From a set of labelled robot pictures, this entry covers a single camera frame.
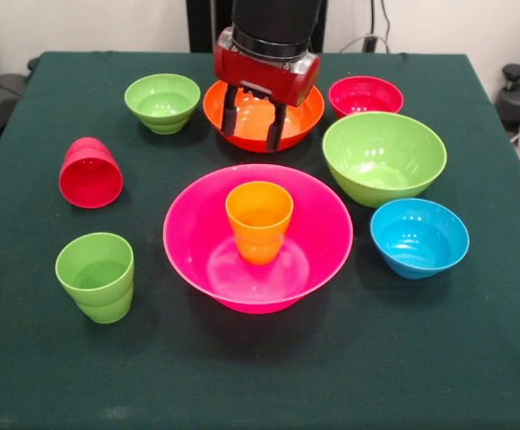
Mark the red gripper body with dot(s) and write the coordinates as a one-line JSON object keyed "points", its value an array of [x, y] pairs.
{"points": [[260, 74]]}

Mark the orange cup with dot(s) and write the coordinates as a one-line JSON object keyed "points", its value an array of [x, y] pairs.
{"points": [[260, 219]]}

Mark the red cup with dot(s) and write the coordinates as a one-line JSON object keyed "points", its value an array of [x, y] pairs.
{"points": [[90, 181]]}

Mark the small blue bowl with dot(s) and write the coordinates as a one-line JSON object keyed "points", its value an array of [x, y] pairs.
{"points": [[417, 242]]}

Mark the small red bowl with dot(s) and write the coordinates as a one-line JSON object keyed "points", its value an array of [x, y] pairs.
{"points": [[365, 96]]}

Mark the large orange bowl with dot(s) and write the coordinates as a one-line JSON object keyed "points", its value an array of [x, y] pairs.
{"points": [[251, 121]]}

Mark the large pink bowl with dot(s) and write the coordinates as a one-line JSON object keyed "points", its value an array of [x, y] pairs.
{"points": [[260, 286]]}

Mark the green cup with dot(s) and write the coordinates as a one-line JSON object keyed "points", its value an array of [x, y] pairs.
{"points": [[94, 277]]}

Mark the black office chair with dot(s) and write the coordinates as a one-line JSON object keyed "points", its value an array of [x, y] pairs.
{"points": [[0, 96]]}

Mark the large green bowl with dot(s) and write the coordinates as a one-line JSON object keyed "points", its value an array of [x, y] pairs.
{"points": [[381, 152]]}

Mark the small green bowl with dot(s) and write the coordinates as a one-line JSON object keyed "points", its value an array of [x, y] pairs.
{"points": [[161, 100]]}

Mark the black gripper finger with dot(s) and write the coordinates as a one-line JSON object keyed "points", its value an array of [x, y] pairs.
{"points": [[277, 127], [230, 112]]}

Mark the black power plug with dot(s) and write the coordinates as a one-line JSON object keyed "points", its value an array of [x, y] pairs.
{"points": [[370, 44]]}

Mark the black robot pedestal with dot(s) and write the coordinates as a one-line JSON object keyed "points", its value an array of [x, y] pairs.
{"points": [[206, 22]]}

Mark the dark green tablecloth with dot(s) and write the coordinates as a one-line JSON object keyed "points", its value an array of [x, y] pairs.
{"points": [[260, 367]]}

